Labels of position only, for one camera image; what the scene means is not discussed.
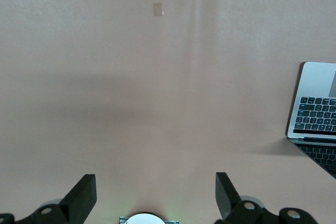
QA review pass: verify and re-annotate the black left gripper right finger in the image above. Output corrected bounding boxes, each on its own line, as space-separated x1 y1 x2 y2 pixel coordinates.
215 172 316 224

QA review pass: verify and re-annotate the brown table mat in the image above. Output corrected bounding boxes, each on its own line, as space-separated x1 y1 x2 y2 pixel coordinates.
0 0 336 224

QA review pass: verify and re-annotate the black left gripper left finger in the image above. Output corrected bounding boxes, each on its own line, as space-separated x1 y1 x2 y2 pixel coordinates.
0 173 98 224

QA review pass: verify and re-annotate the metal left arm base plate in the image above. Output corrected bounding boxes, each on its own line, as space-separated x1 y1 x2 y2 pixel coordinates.
119 216 181 224

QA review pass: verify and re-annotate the small brown tape patch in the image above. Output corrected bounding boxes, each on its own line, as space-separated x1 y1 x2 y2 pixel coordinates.
153 3 165 18

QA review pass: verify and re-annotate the silver laptop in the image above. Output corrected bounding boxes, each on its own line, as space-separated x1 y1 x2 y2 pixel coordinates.
286 61 336 179

